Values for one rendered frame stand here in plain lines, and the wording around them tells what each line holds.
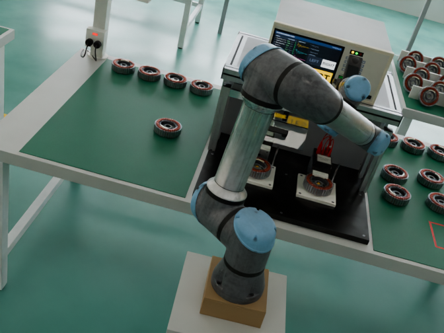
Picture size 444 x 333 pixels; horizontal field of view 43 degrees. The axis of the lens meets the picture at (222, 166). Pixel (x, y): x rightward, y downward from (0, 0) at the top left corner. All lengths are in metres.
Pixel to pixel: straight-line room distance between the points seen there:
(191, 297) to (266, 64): 0.69
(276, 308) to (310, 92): 0.68
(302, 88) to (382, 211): 1.05
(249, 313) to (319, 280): 1.45
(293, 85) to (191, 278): 0.68
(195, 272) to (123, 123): 0.85
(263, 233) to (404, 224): 0.91
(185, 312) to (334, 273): 1.60
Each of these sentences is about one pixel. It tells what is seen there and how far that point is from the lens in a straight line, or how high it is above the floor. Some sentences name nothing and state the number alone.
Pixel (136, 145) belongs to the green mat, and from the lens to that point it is 2.22.
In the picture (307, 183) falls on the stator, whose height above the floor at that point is 0.81.
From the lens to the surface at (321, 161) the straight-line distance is 2.19.
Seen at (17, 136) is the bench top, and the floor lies 0.75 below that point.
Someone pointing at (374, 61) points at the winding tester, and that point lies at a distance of 2.11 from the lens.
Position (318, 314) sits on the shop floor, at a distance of 2.83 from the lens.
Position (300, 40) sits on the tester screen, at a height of 1.28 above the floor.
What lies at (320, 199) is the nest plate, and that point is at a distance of 2.13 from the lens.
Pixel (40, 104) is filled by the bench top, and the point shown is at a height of 0.75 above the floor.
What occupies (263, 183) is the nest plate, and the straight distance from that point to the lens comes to 2.11.
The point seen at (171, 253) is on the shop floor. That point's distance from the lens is 2.88.
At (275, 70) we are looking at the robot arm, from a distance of 1.35.
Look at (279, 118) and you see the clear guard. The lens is 1.96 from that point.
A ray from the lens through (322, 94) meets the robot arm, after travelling 1.33.
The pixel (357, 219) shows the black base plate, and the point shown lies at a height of 0.77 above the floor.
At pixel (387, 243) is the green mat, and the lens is 2.12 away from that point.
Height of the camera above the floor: 1.92
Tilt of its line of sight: 32 degrees down
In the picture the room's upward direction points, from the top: 15 degrees clockwise
